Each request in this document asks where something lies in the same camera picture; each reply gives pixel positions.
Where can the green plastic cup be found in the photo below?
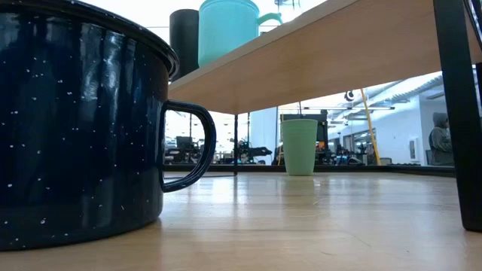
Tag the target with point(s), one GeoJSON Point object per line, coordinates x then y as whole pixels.
{"type": "Point", "coordinates": [299, 150]}

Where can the teal ceramic mug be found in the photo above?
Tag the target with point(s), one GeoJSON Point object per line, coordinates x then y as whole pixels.
{"type": "Point", "coordinates": [226, 34]}

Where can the tall black cup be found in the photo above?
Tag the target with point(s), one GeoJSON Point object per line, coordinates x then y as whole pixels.
{"type": "Point", "coordinates": [184, 45]}

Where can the navy speckled enamel mug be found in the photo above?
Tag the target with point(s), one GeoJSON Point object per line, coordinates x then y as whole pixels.
{"type": "Point", "coordinates": [75, 131]}

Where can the black background robot arm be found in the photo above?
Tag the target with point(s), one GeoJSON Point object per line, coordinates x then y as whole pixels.
{"type": "Point", "coordinates": [260, 151]}

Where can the wooden shelf with black legs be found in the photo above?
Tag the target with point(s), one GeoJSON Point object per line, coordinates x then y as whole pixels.
{"type": "Point", "coordinates": [320, 56]}

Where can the person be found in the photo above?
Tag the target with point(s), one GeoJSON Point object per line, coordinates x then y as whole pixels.
{"type": "Point", "coordinates": [440, 143]}

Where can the round ceiling camera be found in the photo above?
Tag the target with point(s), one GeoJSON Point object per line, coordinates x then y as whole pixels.
{"type": "Point", "coordinates": [349, 95]}

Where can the black metal table frame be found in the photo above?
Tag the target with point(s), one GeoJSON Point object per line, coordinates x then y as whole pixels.
{"type": "Point", "coordinates": [357, 168]}

